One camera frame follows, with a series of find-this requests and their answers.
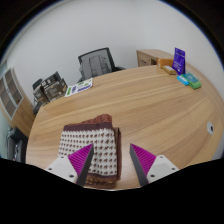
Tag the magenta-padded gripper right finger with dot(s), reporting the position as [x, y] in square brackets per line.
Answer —
[156, 166]

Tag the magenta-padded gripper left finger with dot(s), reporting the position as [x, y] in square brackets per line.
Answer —
[65, 166]

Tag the brown white patterned towel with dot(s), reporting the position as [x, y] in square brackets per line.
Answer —
[100, 140]

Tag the black leather armchair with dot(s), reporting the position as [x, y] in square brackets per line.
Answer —
[16, 145]

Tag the white printed leaflet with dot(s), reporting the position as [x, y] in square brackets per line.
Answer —
[79, 87]

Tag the wooden glass-door shelf cabinet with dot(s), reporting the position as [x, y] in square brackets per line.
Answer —
[13, 100]

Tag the black visitor chair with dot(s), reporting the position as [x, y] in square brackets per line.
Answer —
[36, 83]

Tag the black flat cardboard box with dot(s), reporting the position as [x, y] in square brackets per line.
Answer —
[51, 78]

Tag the small blue box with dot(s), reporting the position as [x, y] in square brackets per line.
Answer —
[182, 80]

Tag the small green box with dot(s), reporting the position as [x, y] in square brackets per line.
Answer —
[193, 81]

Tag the small beige flat box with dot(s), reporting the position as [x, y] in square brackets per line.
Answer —
[169, 69]

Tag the orange wooden box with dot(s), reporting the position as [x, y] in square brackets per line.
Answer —
[165, 62]

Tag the grey mesh office chair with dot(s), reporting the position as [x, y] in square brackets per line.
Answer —
[96, 65]

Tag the purple upright card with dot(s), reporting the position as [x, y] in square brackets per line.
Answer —
[179, 61]

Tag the low wooden side cabinet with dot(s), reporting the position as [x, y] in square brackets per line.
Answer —
[148, 57]

